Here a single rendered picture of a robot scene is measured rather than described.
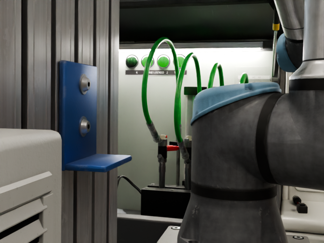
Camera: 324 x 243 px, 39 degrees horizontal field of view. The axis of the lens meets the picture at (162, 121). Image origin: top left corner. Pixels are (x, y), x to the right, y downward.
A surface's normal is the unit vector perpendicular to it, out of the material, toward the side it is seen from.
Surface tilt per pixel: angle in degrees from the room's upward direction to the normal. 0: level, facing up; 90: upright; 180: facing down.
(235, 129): 77
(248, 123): 68
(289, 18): 131
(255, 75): 90
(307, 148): 95
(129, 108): 90
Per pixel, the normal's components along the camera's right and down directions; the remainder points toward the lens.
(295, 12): -0.40, 0.70
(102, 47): 0.98, 0.03
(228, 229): -0.19, -0.26
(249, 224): 0.22, -0.25
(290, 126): -0.57, -0.32
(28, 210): 0.89, -0.41
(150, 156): -0.27, 0.04
